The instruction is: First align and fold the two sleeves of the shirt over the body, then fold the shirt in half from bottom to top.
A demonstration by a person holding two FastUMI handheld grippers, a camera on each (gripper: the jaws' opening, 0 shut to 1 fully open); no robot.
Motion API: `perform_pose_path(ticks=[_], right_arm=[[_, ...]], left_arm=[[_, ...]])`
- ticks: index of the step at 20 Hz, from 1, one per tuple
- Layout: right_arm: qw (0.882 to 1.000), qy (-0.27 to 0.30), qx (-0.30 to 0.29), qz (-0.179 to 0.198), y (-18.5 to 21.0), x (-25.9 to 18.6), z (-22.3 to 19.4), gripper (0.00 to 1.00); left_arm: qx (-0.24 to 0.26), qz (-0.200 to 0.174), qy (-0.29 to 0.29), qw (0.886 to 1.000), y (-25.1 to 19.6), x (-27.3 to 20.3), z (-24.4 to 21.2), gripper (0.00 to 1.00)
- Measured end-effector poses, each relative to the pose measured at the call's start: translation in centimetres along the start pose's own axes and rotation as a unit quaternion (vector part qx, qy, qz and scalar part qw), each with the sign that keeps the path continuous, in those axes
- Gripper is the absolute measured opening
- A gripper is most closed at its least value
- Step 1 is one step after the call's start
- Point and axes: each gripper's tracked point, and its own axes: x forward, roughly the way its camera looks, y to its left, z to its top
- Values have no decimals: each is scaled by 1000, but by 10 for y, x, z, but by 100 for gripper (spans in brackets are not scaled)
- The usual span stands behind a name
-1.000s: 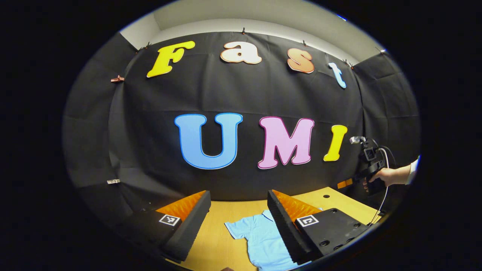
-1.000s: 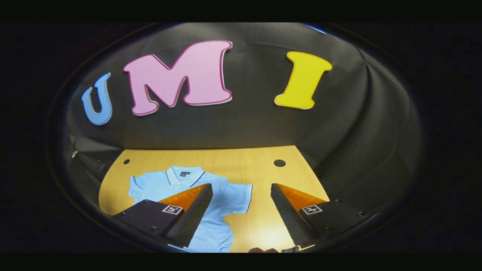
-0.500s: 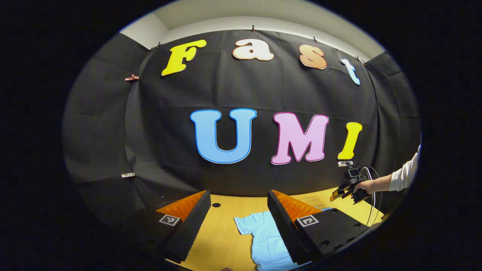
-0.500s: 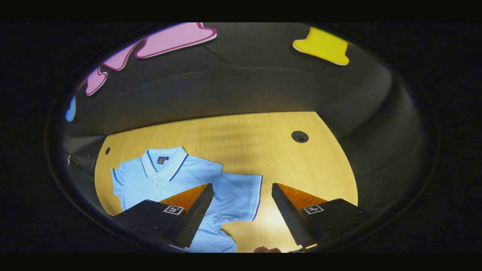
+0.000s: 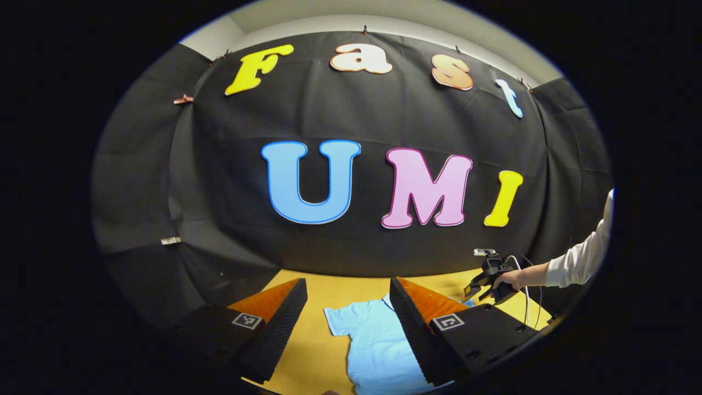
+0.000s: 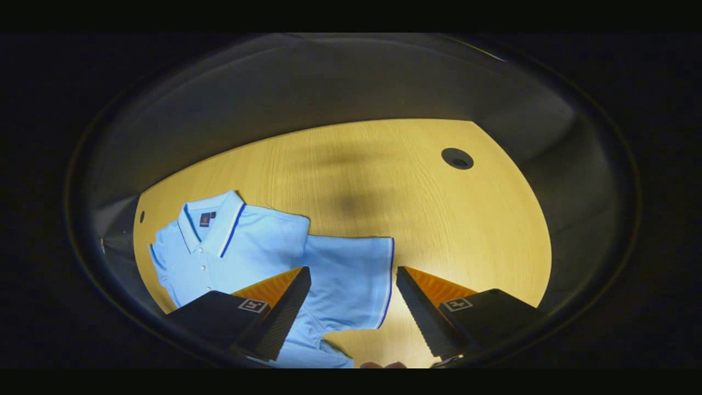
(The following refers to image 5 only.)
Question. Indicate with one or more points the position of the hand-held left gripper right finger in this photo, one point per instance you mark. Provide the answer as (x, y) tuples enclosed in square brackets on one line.
[(411, 329)]

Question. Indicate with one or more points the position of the pink clip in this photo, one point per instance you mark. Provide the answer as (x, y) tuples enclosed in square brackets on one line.
[(184, 100)]

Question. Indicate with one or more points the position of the light blue T-shirt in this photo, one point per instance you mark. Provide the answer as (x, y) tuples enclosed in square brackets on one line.
[(373, 345)]

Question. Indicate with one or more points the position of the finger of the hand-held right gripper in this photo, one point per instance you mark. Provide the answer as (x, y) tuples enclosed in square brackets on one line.
[(476, 285)]

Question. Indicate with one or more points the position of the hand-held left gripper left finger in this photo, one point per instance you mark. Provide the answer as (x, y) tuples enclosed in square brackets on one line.
[(279, 334)]

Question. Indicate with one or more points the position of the white clip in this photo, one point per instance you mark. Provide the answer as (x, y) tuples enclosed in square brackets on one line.
[(170, 240)]

